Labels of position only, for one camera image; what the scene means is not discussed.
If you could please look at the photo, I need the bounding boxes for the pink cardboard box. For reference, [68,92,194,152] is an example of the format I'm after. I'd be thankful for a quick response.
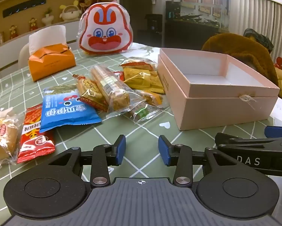
[157,47,280,131]

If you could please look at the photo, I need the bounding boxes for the white bunny basket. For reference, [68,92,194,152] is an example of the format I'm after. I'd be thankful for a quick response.
[60,0,82,21]

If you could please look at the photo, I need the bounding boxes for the green checked tablecloth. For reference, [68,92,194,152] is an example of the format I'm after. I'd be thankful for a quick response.
[0,43,282,189]

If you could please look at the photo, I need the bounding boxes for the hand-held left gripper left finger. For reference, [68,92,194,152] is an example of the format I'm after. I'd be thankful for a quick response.
[48,135,126,187]

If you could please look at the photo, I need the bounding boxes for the dark fish tank cabinet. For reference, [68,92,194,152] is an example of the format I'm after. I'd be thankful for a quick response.
[165,0,229,48]

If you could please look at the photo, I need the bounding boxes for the orange tissue box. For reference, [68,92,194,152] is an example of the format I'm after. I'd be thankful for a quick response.
[28,25,76,82]

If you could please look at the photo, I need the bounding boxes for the small yellow snack packet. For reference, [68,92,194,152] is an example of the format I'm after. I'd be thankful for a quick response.
[150,71,165,94]

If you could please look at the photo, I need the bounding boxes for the long clear biscuit pack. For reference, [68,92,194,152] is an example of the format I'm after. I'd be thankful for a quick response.
[90,65,146,118]

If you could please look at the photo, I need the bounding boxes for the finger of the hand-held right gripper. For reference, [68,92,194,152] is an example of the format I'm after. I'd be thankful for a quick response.
[264,126,282,138]
[215,133,282,150]

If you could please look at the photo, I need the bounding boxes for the orange snack packet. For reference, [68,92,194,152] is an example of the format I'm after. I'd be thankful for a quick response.
[140,90,164,106]

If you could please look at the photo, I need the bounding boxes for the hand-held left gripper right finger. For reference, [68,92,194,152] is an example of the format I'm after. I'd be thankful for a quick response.
[158,135,237,187]

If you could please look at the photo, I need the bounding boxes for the white leaf print paper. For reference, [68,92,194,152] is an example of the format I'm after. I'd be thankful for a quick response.
[131,43,161,59]

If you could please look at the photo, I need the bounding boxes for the black wall panel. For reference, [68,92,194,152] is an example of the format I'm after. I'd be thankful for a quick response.
[2,0,47,17]

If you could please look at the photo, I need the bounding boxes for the blue snack packet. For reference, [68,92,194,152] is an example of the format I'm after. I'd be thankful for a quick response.
[39,85,102,133]

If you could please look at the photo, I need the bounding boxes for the grey curtain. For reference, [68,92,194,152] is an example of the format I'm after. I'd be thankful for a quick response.
[228,0,282,60]

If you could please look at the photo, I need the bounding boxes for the dark bundled cloth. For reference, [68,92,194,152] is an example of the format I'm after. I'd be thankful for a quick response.
[243,28,274,53]

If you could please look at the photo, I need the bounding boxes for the black water dispenser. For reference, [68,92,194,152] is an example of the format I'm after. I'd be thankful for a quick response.
[144,14,163,32]

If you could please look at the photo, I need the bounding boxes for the red figurine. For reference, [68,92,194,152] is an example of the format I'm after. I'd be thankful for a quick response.
[28,17,39,32]
[9,25,19,39]

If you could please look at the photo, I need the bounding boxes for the lion plush toy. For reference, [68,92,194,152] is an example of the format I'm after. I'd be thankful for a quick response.
[76,0,102,8]

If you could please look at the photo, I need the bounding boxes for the large yellow snack packet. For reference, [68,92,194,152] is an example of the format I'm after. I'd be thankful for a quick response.
[123,67,153,90]

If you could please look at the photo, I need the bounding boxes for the red gold cracker packet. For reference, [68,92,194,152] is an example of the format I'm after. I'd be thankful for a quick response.
[72,74,109,112]

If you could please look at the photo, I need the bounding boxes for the brown fleece coat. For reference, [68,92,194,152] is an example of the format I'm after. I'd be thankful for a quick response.
[201,33,281,92]

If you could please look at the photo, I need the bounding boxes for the small potted plant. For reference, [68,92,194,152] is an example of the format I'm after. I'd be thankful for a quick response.
[41,7,54,26]

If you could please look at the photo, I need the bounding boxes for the clear chocolate bar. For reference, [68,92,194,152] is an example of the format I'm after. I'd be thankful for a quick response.
[129,102,161,124]

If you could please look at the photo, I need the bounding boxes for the rabbit face plastic bag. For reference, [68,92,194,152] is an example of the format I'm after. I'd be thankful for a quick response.
[78,0,134,54]

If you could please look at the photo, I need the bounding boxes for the white chair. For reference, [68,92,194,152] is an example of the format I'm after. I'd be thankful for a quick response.
[18,43,31,69]

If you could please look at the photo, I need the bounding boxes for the round rice cracker packet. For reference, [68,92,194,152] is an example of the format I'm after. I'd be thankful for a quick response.
[0,109,22,166]

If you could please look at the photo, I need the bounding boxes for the yellow red snack packet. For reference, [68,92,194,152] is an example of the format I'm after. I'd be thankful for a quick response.
[119,57,157,72]

